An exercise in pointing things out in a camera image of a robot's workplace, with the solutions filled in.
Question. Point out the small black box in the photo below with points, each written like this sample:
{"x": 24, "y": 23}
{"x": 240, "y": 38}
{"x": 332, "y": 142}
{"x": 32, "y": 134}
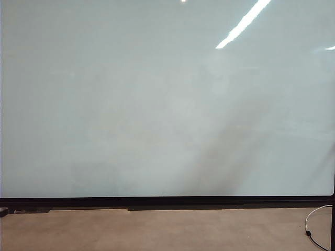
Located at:
{"x": 3, "y": 212}

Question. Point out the black whiteboard stand post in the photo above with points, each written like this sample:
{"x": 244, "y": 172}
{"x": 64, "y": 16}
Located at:
{"x": 333, "y": 225}

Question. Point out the black whiteboard pen tray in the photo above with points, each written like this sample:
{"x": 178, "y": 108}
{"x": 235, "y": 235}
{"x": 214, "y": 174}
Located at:
{"x": 209, "y": 208}

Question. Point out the white glass whiteboard black frame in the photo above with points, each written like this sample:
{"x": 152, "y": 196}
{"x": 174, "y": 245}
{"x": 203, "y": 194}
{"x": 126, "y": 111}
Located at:
{"x": 146, "y": 104}

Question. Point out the low black bar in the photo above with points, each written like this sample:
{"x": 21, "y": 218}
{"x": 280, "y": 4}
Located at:
{"x": 31, "y": 211}

